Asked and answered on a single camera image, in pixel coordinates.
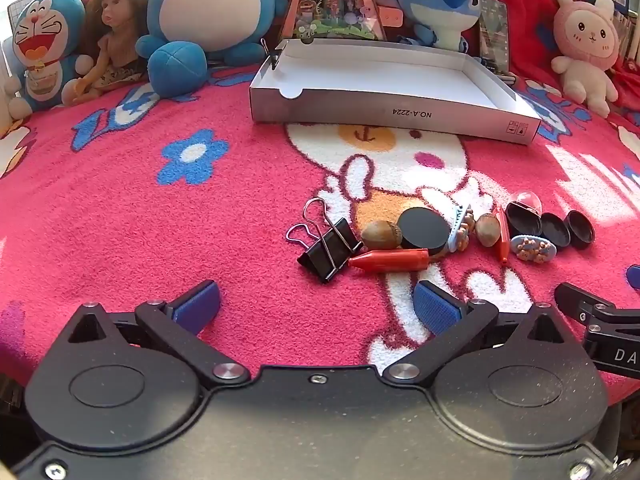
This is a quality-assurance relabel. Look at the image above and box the clear plastic dome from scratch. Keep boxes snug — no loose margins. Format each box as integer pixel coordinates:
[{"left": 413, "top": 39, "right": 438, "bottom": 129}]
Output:
[{"left": 515, "top": 191, "right": 543, "bottom": 216}]

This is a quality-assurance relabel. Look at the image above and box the triangular toy package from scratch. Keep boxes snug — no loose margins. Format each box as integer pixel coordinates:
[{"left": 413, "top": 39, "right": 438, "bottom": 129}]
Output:
[{"left": 276, "top": 0, "right": 388, "bottom": 43}]

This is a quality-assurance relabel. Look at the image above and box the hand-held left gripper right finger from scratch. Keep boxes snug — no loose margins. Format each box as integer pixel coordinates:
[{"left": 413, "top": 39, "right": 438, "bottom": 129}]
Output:
[{"left": 382, "top": 280, "right": 586, "bottom": 386}]

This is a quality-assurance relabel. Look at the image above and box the pink bunny plush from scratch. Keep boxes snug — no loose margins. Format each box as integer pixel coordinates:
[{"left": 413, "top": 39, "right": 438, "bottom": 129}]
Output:
[{"left": 550, "top": 0, "right": 621, "bottom": 118}]

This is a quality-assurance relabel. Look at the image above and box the red printed blanket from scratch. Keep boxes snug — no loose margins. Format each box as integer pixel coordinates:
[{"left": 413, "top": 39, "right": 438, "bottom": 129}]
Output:
[{"left": 0, "top": 0, "right": 640, "bottom": 411}]

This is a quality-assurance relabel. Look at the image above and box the small black binder clip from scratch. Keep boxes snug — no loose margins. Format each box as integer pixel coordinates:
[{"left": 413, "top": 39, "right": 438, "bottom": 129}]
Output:
[{"left": 260, "top": 39, "right": 288, "bottom": 72}]

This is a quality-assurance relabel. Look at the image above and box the black round cap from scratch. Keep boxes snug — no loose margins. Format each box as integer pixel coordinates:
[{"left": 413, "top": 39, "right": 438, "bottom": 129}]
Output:
[
  {"left": 564, "top": 210, "right": 597, "bottom": 249},
  {"left": 541, "top": 212, "right": 572, "bottom": 250},
  {"left": 506, "top": 201, "right": 543, "bottom": 238}
]

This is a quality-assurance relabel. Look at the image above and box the brown nut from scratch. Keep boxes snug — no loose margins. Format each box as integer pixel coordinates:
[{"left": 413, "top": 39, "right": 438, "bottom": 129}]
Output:
[
  {"left": 361, "top": 220, "right": 404, "bottom": 251},
  {"left": 475, "top": 213, "right": 502, "bottom": 247}
]

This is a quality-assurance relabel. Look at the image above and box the large black binder clip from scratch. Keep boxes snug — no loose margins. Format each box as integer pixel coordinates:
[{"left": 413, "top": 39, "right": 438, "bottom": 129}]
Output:
[{"left": 286, "top": 197, "right": 364, "bottom": 283}]

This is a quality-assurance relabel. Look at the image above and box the dark rectangular box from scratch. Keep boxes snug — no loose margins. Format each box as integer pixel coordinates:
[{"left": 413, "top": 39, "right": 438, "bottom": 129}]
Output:
[{"left": 477, "top": 0, "right": 516, "bottom": 78}]

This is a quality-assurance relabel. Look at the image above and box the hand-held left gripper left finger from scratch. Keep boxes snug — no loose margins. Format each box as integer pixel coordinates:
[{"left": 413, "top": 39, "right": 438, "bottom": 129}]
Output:
[{"left": 65, "top": 279, "right": 252, "bottom": 388}]

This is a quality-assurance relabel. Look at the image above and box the blue cat plush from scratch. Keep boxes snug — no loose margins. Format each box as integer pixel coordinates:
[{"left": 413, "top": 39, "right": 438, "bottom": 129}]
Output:
[{"left": 6, "top": 0, "right": 95, "bottom": 121}]

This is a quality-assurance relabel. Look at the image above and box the large black round lid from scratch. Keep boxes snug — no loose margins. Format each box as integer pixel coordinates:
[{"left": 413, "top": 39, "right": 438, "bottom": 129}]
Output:
[{"left": 397, "top": 207, "right": 450, "bottom": 256}]

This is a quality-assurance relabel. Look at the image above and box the blue round mouse plush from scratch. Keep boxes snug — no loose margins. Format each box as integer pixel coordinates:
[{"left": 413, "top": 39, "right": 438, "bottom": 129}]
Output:
[{"left": 134, "top": 0, "right": 298, "bottom": 98}]

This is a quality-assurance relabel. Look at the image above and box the blue oval charm with bears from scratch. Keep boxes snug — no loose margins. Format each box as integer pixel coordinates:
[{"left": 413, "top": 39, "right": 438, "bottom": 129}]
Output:
[{"left": 513, "top": 233, "right": 557, "bottom": 263}]

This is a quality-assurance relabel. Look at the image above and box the pink plastic piece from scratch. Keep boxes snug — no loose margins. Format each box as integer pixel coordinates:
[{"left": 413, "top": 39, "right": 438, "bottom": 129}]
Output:
[{"left": 377, "top": 5, "right": 405, "bottom": 27}]

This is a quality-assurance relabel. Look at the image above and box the row of books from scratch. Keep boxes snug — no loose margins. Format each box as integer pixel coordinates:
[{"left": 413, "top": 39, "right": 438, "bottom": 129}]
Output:
[{"left": 529, "top": 0, "right": 640, "bottom": 61}]

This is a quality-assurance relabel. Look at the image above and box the white cardboard box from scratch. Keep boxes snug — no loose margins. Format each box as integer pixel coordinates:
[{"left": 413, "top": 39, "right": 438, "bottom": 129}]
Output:
[{"left": 249, "top": 37, "right": 542, "bottom": 146}]

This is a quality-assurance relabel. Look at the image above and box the brown-haired doll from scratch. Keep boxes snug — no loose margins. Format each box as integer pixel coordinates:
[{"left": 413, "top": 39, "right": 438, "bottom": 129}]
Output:
[{"left": 65, "top": 0, "right": 156, "bottom": 106}]

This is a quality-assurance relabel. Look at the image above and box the red plastic cone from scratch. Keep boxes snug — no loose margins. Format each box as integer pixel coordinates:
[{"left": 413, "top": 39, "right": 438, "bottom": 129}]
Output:
[
  {"left": 495, "top": 205, "right": 512, "bottom": 264},
  {"left": 348, "top": 248, "right": 431, "bottom": 274}
]

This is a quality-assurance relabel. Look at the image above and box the blue hair clip with bears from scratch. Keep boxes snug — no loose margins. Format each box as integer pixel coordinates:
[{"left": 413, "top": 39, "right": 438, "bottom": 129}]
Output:
[{"left": 446, "top": 203, "right": 475, "bottom": 253}]

